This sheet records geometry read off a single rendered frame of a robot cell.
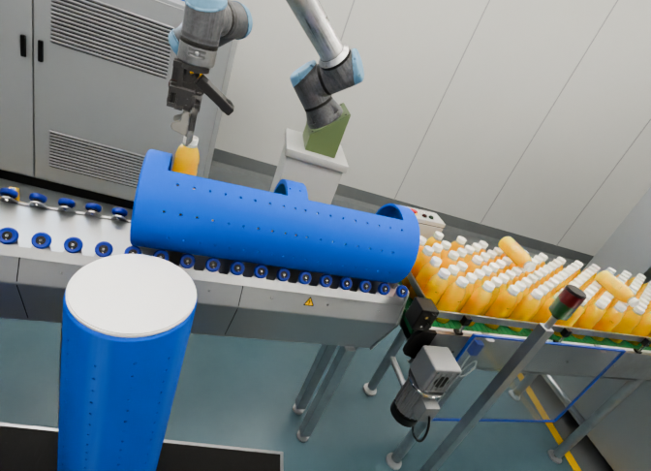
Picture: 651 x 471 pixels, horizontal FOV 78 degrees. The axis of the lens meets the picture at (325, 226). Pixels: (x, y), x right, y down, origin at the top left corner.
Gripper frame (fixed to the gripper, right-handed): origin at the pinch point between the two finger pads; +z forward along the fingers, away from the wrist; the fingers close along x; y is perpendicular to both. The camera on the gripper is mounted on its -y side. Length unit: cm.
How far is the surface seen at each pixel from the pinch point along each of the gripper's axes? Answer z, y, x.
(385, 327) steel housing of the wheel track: 49, -79, 14
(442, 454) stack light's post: 92, -116, 38
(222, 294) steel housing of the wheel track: 42.8, -17.5, 13.4
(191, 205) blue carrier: 13.6, -3.3, 12.7
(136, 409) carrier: 52, 1, 47
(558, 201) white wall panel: 62, -413, -237
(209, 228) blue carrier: 18.6, -9.1, 14.5
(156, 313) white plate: 26.4, 0.2, 40.8
